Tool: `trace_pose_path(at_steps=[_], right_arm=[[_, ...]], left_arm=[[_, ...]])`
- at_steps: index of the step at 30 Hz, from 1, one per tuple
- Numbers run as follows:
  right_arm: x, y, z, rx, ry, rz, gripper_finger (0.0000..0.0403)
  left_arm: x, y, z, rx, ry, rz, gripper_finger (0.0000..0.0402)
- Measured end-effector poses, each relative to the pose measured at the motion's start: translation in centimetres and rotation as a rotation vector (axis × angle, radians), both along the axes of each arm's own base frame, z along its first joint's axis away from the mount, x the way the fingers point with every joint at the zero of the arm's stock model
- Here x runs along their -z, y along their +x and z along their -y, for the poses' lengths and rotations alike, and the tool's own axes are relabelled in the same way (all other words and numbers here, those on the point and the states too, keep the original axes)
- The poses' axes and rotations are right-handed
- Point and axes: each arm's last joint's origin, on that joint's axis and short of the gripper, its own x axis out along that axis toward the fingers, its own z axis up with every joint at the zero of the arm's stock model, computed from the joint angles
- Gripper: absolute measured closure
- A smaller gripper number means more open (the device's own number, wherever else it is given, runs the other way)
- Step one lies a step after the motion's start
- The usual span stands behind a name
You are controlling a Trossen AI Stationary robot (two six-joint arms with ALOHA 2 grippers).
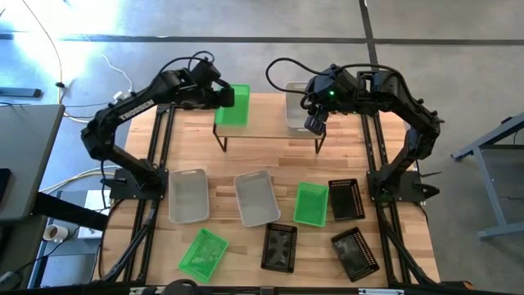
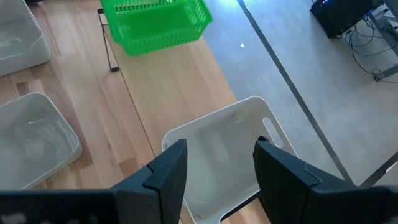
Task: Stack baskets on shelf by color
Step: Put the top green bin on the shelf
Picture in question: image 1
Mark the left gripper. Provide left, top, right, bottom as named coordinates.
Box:
left=179, top=77, right=236, bottom=110

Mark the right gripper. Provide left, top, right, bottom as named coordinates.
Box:
left=305, top=66, right=360, bottom=136

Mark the green slotted plastic basket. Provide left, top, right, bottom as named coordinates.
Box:
left=178, top=227, right=229, bottom=284
left=214, top=84, right=251, bottom=127
left=292, top=181, right=330, bottom=229

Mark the grey plastic basket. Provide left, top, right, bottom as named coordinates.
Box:
left=233, top=169, right=282, bottom=229
left=167, top=167, right=210, bottom=225
left=284, top=81, right=324, bottom=137

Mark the black perforated plastic basket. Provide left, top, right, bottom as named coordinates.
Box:
left=330, top=226, right=381, bottom=284
left=260, top=222, right=299, bottom=275
left=327, top=178, right=367, bottom=222

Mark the wooden shelf with black legs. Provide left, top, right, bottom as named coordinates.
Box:
left=211, top=92, right=328, bottom=155

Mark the white power supply box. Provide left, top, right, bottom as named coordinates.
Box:
left=84, top=188, right=114, bottom=241

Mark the black desk support beam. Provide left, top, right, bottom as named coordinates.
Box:
left=32, top=192, right=110, bottom=233

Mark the grey desk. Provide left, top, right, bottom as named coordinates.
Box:
left=0, top=104, right=66, bottom=222

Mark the black floor bar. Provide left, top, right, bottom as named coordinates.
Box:
left=0, top=86, right=43, bottom=98

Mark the white mug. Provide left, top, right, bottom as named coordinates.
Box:
left=43, top=224, right=70, bottom=243

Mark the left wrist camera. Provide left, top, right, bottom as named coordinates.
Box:
left=190, top=60, right=223, bottom=85

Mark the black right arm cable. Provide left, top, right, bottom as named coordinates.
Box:
left=264, top=57, right=406, bottom=98

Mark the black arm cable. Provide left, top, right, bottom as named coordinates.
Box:
left=264, top=57, right=406, bottom=98
left=162, top=50, right=216, bottom=73

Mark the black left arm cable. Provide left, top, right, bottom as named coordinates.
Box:
left=162, top=50, right=216, bottom=73

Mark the white floor cable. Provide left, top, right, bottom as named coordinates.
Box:
left=84, top=34, right=134, bottom=94

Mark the black aluminium table frame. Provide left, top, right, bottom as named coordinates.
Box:
left=93, top=102, right=472, bottom=295

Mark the yellow floor cable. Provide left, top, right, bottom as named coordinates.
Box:
left=40, top=166, right=118, bottom=194

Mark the grey metal table frame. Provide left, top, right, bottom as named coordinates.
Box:
left=451, top=111, right=524, bottom=241

